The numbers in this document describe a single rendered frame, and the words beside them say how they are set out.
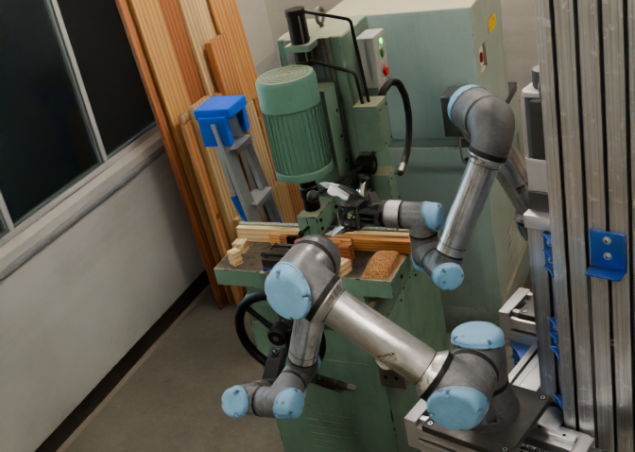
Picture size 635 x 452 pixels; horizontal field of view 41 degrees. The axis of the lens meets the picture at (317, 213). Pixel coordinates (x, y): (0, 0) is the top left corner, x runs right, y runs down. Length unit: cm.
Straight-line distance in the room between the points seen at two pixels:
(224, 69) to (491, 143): 230
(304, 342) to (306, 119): 67
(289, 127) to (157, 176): 172
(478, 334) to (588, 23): 71
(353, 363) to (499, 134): 94
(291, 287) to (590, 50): 75
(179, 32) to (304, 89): 173
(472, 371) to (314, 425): 116
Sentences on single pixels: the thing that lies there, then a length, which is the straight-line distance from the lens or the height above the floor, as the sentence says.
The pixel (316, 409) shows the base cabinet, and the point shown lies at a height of 37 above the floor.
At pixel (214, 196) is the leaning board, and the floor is 60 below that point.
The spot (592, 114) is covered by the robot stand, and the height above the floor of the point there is 153.
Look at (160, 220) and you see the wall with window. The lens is 406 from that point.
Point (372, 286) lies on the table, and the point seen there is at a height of 88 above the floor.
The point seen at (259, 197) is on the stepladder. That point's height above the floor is 75.
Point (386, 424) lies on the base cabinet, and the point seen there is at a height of 36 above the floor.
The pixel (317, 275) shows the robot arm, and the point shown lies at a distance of 178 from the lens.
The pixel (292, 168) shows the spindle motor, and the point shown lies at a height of 121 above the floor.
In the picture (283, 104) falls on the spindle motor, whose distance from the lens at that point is 236.
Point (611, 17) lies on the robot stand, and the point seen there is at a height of 171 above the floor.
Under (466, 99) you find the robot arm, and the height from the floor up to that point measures 142.
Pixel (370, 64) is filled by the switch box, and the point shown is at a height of 140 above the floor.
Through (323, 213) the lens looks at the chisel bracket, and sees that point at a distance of 257.
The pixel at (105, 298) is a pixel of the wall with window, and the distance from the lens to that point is 378.
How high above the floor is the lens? 215
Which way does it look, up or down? 26 degrees down
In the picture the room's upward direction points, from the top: 12 degrees counter-clockwise
